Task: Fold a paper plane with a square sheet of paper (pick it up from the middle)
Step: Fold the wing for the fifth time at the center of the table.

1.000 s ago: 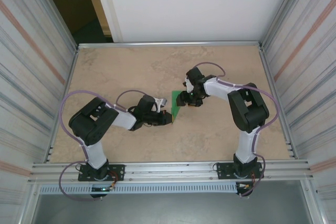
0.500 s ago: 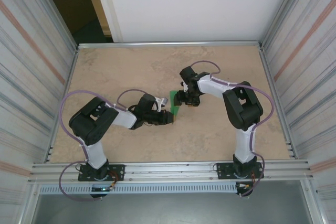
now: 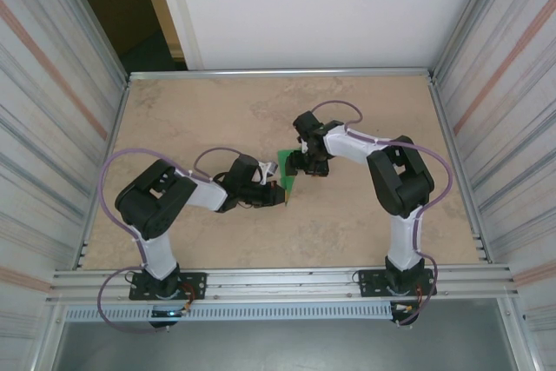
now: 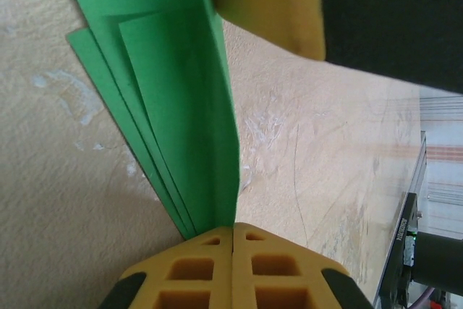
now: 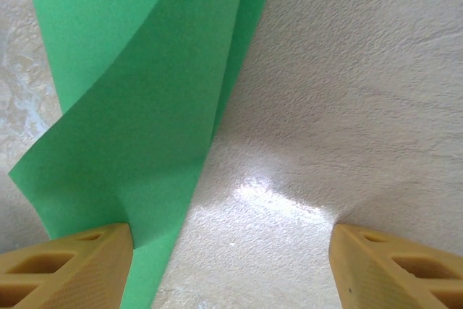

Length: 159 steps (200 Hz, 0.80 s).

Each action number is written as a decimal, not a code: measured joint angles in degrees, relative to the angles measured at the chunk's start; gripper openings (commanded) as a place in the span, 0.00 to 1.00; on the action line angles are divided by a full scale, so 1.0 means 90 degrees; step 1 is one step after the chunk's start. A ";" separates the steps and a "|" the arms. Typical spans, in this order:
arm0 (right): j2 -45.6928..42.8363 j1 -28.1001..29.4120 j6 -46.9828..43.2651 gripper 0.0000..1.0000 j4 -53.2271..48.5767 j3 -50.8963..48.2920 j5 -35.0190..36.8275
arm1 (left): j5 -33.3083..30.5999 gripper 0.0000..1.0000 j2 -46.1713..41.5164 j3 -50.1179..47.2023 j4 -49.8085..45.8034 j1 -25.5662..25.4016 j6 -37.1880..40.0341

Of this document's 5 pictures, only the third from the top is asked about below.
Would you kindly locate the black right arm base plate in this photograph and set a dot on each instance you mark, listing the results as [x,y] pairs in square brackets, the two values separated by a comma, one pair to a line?
[369,280]

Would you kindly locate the aluminium table edge rail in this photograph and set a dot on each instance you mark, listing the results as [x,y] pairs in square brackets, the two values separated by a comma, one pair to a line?
[282,73]
[115,136]
[459,171]

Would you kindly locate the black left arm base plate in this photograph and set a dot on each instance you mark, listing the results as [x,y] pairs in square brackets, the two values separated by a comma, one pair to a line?
[195,280]

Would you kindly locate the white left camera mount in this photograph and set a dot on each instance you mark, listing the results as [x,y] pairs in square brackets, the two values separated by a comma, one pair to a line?
[267,170]

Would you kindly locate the grey metal sheet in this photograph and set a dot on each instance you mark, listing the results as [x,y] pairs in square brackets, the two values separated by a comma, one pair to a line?
[282,349]

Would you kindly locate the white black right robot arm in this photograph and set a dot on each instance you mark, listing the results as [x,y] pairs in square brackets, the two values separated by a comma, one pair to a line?
[404,240]

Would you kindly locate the white door frame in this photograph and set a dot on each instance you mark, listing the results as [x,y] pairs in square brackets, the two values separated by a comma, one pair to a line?
[174,10]

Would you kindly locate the small circuit board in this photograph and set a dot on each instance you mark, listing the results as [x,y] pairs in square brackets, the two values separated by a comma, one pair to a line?
[167,313]

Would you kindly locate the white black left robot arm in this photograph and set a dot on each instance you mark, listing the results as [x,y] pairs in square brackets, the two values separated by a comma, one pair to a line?
[158,258]

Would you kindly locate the green paper sheet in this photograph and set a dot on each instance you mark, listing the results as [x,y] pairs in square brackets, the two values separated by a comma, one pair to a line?
[284,158]

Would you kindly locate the corrugated enclosure side panel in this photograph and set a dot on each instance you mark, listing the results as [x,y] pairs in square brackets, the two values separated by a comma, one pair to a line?
[512,106]
[43,106]

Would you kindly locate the long aluminium mounting rail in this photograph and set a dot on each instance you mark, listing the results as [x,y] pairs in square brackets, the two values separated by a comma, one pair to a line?
[282,284]

